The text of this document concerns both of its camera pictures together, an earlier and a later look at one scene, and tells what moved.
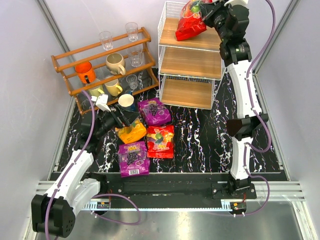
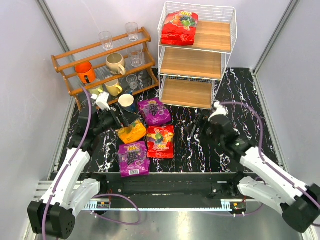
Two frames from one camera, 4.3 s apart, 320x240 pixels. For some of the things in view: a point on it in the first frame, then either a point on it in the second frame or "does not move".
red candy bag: (191, 22) → (179, 28)
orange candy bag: (132, 133) does not move
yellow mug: (113, 87) does not move
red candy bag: (160, 141) does not move
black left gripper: (119, 116) does not move
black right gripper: (208, 13) → (200, 127)
